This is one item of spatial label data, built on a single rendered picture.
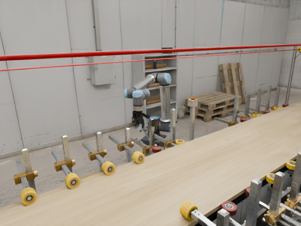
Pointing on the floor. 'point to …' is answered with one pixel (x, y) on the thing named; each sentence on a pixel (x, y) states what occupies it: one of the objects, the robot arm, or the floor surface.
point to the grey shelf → (136, 72)
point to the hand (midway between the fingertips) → (141, 130)
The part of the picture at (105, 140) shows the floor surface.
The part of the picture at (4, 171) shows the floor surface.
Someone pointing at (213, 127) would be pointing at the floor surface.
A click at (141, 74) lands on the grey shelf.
